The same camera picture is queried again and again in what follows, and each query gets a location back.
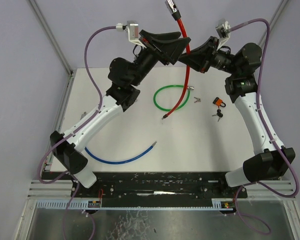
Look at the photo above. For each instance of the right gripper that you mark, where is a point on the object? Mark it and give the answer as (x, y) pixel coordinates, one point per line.
(198, 55)

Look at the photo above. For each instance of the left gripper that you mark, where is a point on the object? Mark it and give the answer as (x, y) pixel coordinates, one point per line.
(167, 50)

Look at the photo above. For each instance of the green cable lock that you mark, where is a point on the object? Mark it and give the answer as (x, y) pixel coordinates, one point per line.
(166, 97)

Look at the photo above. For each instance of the green lock key bunch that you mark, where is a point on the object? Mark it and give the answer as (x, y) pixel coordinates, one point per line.
(197, 99)

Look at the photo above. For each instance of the red cable lock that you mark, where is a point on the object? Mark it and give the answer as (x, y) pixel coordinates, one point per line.
(175, 13)

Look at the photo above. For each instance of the orange padlock with keys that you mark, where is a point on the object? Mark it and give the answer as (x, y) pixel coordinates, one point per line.
(219, 103)

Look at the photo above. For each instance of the black padlock keys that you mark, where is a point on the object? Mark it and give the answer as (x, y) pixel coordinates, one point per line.
(218, 114)

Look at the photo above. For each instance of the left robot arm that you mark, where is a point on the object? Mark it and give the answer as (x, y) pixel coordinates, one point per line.
(125, 76)

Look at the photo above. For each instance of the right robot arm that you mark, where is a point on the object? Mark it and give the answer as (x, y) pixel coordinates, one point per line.
(271, 157)

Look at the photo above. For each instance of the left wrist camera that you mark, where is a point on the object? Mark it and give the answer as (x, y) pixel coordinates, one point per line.
(132, 29)

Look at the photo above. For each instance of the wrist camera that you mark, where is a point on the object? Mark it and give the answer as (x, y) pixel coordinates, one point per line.
(223, 30)
(132, 29)

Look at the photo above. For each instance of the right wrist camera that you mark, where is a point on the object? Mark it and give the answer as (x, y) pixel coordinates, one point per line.
(223, 30)

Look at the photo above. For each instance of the right aluminium frame post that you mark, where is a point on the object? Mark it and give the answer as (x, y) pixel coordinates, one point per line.
(280, 10)

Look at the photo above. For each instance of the aluminium frame post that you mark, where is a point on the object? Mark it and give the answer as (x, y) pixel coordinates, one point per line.
(280, 10)
(50, 36)

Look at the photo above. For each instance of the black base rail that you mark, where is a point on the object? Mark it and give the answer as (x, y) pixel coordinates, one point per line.
(199, 184)

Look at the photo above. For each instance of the blue cable lock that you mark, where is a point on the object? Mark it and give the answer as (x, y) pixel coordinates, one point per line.
(123, 161)

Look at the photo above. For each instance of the left aluminium frame post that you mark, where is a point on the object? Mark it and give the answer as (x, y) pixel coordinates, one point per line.
(50, 36)

